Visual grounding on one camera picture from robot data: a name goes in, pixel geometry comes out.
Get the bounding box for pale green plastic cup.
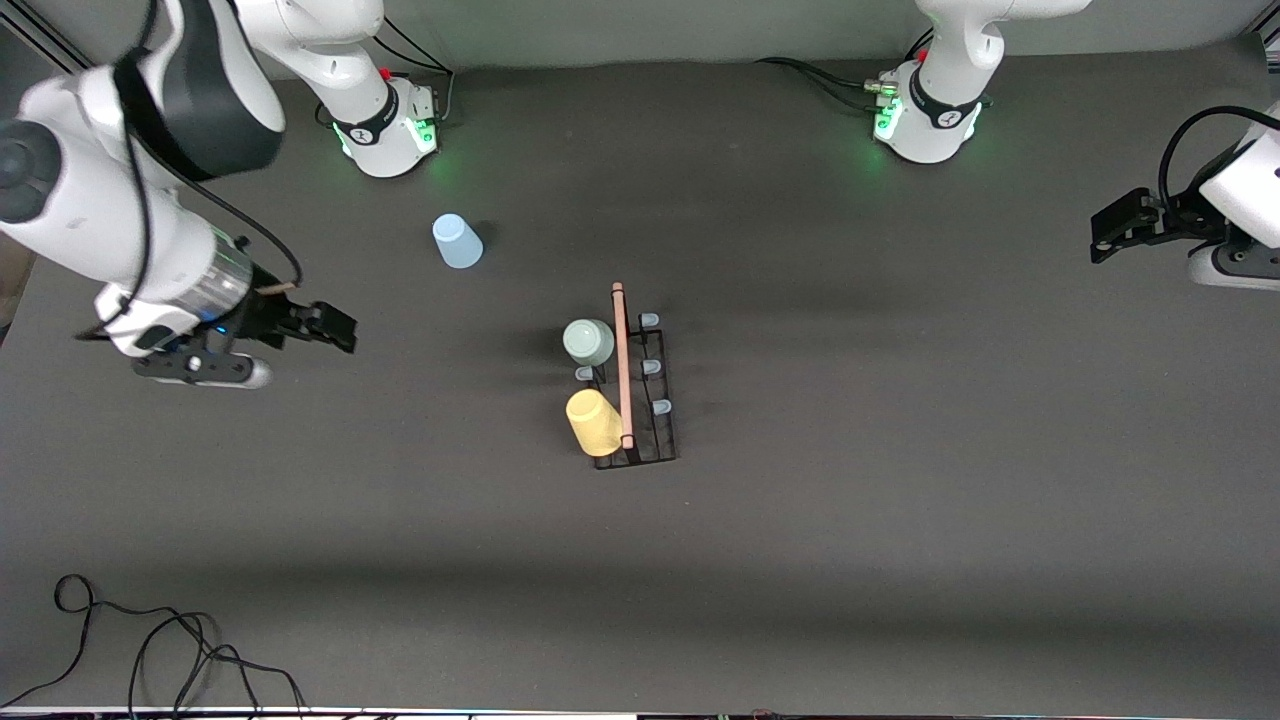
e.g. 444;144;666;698
562;318;616;368

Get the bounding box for yellow plastic cup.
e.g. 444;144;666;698
565;388;625;458

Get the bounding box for black wire cup holder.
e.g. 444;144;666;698
577;281;681;471

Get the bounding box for light blue plastic cup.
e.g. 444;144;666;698
432;213;485;270

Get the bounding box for dark grey table cover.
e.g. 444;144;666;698
0;40;1280;713

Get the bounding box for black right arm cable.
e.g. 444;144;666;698
75;0;303;341

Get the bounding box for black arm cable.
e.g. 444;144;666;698
1158;104;1280;216
75;0;303;341

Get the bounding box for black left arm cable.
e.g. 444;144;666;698
1158;104;1280;216

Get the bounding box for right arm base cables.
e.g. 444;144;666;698
318;10;456;129

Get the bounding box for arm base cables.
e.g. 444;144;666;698
318;10;456;129
755;28;936;113

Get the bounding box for loose black cable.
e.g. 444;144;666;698
0;573;311;720

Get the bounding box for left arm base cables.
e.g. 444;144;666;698
755;28;936;113

